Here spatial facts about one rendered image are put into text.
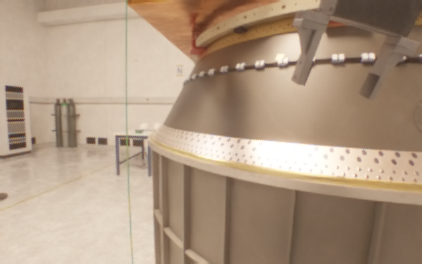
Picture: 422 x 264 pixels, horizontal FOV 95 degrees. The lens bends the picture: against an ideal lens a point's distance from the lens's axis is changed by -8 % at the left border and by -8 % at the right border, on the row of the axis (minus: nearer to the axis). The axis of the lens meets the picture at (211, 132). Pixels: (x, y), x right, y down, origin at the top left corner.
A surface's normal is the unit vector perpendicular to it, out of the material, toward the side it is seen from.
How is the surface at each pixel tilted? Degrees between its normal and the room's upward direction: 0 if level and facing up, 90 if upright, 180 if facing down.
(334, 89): 62
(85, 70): 90
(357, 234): 90
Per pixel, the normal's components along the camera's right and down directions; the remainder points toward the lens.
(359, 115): -0.29, -0.39
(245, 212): -0.57, 0.07
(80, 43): -0.15, 0.10
